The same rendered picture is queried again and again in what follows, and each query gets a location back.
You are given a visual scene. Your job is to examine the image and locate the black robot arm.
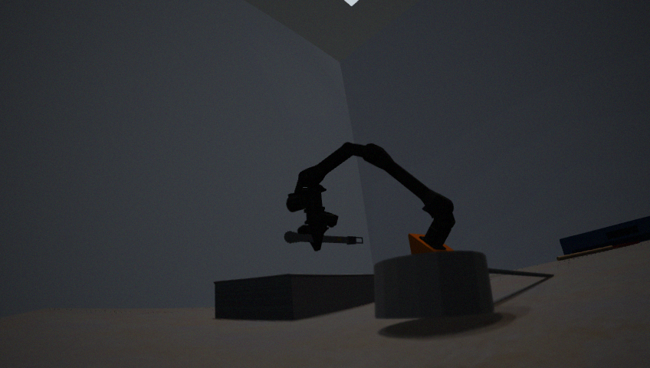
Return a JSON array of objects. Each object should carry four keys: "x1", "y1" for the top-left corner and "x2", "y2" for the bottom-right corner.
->
[{"x1": 286, "y1": 142, "x2": 455, "y2": 250}]

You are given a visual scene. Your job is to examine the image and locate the dark grey saucepan with long handle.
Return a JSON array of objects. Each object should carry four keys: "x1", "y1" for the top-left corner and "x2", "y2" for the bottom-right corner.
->
[{"x1": 373, "y1": 250, "x2": 554, "y2": 319}]

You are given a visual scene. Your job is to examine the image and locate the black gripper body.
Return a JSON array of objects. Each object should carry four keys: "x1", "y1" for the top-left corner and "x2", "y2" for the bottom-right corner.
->
[{"x1": 297, "y1": 203, "x2": 336, "y2": 234}]

